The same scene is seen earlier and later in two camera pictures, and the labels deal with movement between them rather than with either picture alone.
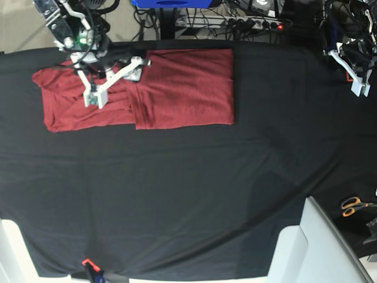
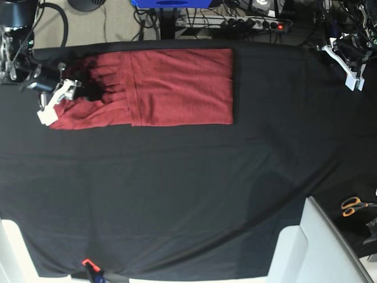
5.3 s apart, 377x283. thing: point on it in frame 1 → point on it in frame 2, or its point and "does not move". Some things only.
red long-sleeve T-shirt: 178,88 does not move
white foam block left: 17,262 does not move
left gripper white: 98,96 → 48,115
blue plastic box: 172,3 does not move
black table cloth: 205,202 does not move
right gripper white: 359,85 → 352,80
